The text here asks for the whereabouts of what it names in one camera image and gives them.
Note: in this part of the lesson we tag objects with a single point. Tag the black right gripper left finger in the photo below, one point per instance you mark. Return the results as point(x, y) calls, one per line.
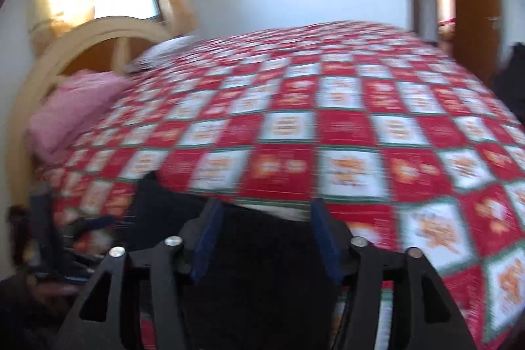
point(106, 314)

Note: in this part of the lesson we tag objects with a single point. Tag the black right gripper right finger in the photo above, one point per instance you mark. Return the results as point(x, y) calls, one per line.
point(423, 313)

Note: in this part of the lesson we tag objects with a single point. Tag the black pants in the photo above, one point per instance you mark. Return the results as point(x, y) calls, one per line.
point(264, 287)

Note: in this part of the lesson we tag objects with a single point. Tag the pink pillow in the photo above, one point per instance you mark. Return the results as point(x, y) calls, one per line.
point(72, 108)

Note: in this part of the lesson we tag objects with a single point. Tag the red christmas patchwork bedspread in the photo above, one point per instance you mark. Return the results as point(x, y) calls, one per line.
point(407, 147)

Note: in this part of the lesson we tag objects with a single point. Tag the cream wooden headboard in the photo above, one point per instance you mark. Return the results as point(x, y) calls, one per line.
point(47, 72)

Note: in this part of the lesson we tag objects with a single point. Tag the grey striped pillow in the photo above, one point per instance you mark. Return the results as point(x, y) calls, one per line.
point(161, 54)

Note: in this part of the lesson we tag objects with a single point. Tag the black bag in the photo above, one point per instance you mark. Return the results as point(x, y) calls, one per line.
point(510, 83)

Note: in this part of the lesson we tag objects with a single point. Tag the brown wooden door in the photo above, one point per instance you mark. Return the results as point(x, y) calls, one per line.
point(477, 36)

